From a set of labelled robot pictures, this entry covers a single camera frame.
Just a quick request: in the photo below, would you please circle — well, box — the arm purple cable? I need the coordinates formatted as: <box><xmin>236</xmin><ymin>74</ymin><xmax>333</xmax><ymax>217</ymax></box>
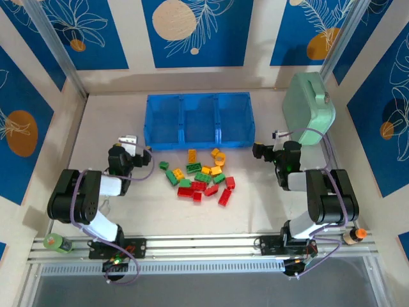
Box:
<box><xmin>277</xmin><ymin>127</ymin><xmax>351</xmax><ymax>281</ymax></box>
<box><xmin>70</xmin><ymin>142</ymin><xmax>155</xmax><ymax>286</ymax></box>

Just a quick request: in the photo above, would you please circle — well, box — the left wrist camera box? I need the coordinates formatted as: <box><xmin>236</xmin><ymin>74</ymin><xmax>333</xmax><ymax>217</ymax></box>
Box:
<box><xmin>118</xmin><ymin>134</ymin><xmax>139</xmax><ymax>151</ymax></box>

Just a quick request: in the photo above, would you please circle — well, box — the grey slotted cable duct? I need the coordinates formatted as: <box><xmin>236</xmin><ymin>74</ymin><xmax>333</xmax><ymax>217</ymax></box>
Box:
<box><xmin>40</xmin><ymin>260</ymin><xmax>287</xmax><ymax>276</ymax></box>

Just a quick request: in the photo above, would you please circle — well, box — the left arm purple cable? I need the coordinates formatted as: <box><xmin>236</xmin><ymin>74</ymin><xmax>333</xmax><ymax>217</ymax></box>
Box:
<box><xmin>70</xmin><ymin>142</ymin><xmax>155</xmax><ymax>286</ymax></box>

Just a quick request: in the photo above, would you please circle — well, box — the aluminium mounting rail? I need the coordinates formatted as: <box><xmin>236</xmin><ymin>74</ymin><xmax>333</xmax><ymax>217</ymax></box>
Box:
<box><xmin>27</xmin><ymin>235</ymin><xmax>381</xmax><ymax>268</ymax></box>

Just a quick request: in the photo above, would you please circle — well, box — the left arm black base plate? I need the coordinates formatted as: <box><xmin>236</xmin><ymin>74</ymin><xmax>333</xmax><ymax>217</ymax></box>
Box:
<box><xmin>88</xmin><ymin>238</ymin><xmax>148</xmax><ymax>260</ymax></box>

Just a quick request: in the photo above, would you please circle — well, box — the small black electronics board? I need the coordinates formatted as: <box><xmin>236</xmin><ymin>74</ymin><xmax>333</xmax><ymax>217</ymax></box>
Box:
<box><xmin>102</xmin><ymin>258</ymin><xmax>130</xmax><ymax>273</ymax></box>
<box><xmin>282</xmin><ymin>257</ymin><xmax>314</xmax><ymax>278</ymax></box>

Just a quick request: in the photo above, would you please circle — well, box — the aluminium side rail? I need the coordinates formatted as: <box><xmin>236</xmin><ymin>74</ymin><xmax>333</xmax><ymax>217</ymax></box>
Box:
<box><xmin>321</xmin><ymin>137</ymin><xmax>341</xmax><ymax>171</ymax></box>

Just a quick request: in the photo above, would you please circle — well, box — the wooden bottle with orange cap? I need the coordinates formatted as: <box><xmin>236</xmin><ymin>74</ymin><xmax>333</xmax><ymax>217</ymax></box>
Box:
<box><xmin>342</xmin><ymin>228</ymin><xmax>367</xmax><ymax>246</ymax></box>

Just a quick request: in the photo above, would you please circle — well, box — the aluminium frame post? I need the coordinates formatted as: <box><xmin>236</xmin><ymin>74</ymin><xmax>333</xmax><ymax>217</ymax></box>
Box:
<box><xmin>319</xmin><ymin>0</ymin><xmax>378</xmax><ymax>83</ymax></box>
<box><xmin>24</xmin><ymin>0</ymin><xmax>89</xmax><ymax>98</ymax></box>

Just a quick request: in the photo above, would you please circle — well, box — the long red lego brick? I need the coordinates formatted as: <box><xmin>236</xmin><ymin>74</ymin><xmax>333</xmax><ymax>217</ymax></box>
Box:
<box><xmin>218</xmin><ymin>188</ymin><xmax>233</xmax><ymax>205</ymax></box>

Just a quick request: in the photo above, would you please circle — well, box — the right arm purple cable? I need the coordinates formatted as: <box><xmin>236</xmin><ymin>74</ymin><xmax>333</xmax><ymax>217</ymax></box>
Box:
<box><xmin>277</xmin><ymin>127</ymin><xmax>351</xmax><ymax>281</ymax></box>

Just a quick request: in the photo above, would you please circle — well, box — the long green lego brick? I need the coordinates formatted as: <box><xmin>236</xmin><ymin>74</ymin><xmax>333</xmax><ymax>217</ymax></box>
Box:
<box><xmin>165</xmin><ymin>169</ymin><xmax>180</xmax><ymax>186</ymax></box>

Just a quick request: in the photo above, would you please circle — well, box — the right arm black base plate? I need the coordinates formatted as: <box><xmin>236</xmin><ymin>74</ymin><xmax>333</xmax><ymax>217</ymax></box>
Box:
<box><xmin>259</xmin><ymin>235</ymin><xmax>319</xmax><ymax>256</ymax></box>

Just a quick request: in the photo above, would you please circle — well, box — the mint green carrying case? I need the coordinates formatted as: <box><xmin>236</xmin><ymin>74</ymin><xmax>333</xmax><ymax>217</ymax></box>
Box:
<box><xmin>281</xmin><ymin>72</ymin><xmax>336</xmax><ymax>147</ymax></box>

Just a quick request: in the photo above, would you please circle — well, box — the blue three-compartment plastic bin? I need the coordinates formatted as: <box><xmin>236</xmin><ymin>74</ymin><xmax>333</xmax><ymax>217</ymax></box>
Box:
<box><xmin>143</xmin><ymin>91</ymin><xmax>256</xmax><ymax>152</ymax></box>

